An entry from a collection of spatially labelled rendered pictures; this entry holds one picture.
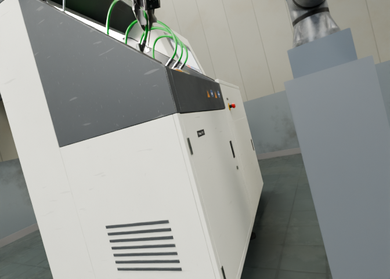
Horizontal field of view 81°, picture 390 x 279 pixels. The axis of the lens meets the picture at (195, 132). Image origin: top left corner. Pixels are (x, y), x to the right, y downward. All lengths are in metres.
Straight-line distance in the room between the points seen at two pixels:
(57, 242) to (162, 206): 0.62
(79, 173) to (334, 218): 0.96
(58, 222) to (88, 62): 0.72
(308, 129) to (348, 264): 0.46
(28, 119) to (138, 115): 0.58
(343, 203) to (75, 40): 1.10
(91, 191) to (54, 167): 0.22
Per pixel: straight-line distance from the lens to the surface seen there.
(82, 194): 1.10
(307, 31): 0.90
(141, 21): 1.08
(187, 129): 0.80
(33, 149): 1.27
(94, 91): 0.96
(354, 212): 0.90
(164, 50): 1.61
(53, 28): 1.15
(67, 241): 1.28
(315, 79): 0.82
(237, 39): 3.69
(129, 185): 0.92
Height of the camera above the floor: 0.73
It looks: 2 degrees down
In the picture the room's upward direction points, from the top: 15 degrees counter-clockwise
